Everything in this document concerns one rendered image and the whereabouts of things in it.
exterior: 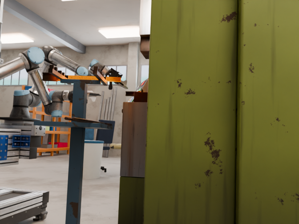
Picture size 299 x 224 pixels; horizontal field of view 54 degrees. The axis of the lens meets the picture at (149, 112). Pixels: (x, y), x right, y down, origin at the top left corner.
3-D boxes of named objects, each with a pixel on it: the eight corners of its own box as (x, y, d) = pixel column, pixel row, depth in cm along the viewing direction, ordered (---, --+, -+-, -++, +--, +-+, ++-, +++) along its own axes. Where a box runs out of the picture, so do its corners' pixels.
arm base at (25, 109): (5, 117, 231) (6, 104, 232) (18, 118, 246) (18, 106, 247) (21, 117, 227) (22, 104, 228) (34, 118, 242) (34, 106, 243)
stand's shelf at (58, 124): (33, 125, 132) (33, 120, 132) (61, 127, 172) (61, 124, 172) (100, 127, 132) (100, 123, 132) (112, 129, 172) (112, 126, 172)
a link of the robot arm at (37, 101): (17, 102, 245) (46, 43, 244) (28, 104, 260) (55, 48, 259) (28, 108, 242) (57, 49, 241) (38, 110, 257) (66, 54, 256)
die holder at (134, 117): (119, 176, 176) (123, 102, 179) (134, 169, 213) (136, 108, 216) (216, 182, 165) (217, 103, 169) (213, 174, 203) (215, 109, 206)
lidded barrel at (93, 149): (107, 176, 497) (109, 141, 502) (92, 180, 452) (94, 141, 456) (82, 174, 514) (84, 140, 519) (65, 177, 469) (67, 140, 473)
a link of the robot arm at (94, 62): (88, 66, 244) (94, 58, 243) (99, 74, 246) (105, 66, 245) (87, 66, 236) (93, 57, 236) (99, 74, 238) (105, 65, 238)
